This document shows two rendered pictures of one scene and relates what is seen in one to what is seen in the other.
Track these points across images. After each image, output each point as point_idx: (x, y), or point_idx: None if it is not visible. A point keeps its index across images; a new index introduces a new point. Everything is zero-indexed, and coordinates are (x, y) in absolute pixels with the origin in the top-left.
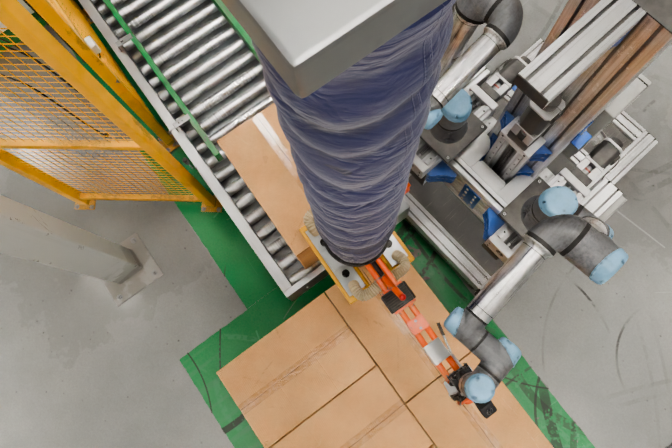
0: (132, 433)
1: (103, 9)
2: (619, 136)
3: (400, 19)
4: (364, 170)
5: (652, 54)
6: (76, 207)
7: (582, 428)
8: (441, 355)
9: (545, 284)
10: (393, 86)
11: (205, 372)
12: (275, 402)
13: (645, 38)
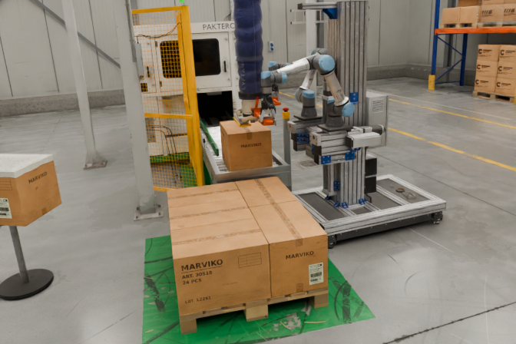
0: (98, 254)
1: (203, 134)
2: (424, 199)
3: None
4: None
5: (341, 13)
6: None
7: (368, 305)
8: (264, 115)
9: (368, 251)
10: None
11: (153, 244)
12: (185, 199)
13: (339, 10)
